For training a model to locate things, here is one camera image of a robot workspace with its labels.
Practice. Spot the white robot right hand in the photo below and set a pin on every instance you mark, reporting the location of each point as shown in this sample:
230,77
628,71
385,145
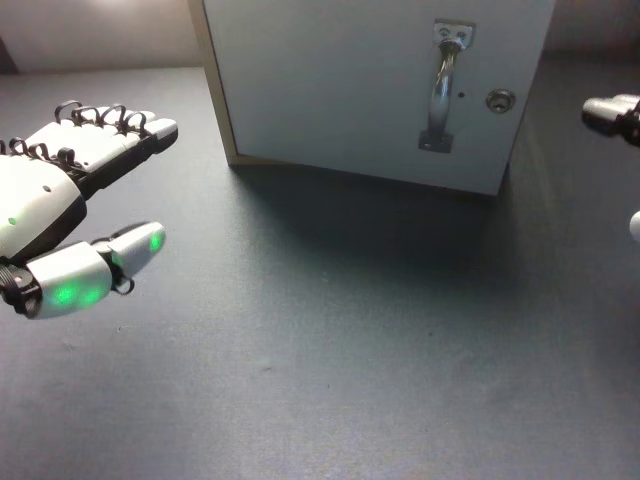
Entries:
607,112

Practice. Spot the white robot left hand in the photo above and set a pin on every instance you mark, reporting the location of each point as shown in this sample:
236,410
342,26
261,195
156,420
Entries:
45,200

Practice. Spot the white cabinet door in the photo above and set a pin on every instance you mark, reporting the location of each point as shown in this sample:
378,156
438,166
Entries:
325,85

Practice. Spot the round metal door lock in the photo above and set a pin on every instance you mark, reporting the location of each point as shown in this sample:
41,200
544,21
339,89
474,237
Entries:
500,100

